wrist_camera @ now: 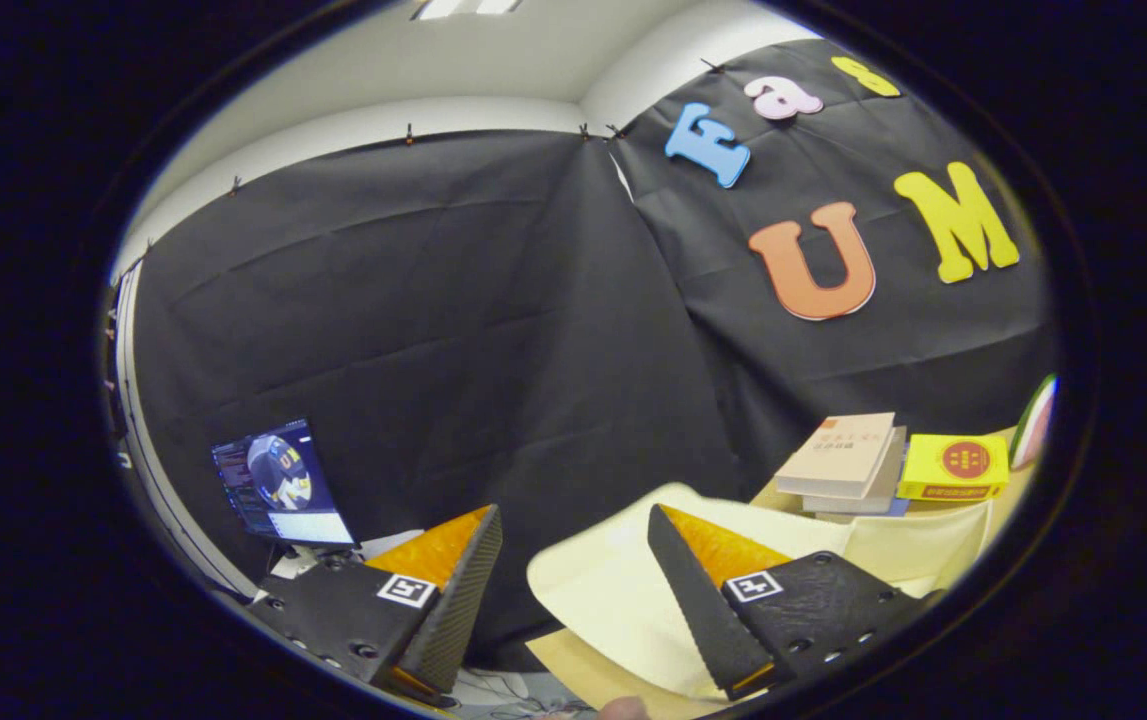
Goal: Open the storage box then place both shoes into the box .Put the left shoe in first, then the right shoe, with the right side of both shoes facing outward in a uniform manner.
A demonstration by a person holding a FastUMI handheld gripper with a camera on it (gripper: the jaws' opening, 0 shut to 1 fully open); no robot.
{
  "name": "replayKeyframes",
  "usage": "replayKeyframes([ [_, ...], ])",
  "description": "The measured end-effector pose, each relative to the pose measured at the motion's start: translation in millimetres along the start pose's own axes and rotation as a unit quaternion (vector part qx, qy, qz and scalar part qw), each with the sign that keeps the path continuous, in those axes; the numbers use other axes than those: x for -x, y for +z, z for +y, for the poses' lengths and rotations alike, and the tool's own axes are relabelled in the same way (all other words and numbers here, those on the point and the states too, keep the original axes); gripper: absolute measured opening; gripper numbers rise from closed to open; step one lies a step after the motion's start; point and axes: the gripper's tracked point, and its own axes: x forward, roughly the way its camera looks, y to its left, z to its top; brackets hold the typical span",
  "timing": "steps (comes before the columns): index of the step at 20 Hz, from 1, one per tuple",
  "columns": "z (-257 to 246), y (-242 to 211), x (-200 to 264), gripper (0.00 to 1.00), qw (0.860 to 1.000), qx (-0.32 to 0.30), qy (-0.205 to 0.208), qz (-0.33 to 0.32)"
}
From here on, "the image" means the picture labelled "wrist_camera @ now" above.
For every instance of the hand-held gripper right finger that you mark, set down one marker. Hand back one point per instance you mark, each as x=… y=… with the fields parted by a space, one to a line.
x=703 y=610

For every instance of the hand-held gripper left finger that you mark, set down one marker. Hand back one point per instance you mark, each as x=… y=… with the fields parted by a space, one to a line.
x=448 y=610

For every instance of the cream fabric storage box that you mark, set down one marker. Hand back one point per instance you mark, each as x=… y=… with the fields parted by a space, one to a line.
x=613 y=590

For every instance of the beige cover book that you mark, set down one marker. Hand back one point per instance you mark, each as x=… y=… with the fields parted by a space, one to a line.
x=838 y=452

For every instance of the laptop screen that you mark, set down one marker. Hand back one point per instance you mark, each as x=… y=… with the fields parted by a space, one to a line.
x=283 y=480

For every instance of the grey book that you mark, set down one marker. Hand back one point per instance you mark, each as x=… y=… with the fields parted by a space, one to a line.
x=883 y=490

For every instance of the blue book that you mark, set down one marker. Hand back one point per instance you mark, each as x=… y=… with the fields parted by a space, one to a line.
x=898 y=508

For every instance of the black backdrop cloth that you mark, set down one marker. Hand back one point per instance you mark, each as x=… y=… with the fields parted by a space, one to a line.
x=433 y=350

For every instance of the yellow book with red label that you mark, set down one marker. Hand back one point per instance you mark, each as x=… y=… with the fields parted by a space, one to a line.
x=953 y=465

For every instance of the watermelon plush toy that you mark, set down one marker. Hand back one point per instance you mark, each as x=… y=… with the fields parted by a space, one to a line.
x=1033 y=425

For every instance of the ceiling light panel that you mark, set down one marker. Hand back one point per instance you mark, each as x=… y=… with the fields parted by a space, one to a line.
x=463 y=6

